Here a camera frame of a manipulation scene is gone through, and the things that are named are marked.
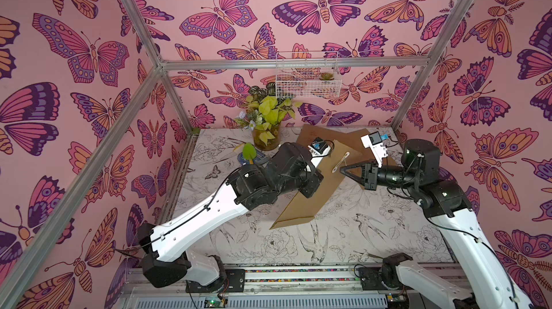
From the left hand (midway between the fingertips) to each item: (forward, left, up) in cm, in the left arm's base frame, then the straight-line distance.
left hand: (322, 171), depth 62 cm
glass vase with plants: (+40, +20, -13) cm, 46 cm away
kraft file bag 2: (+49, -3, -35) cm, 60 cm away
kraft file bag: (+6, -6, -1) cm, 9 cm away
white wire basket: (+51, 0, 0) cm, 51 cm away
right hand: (0, -6, +1) cm, 6 cm away
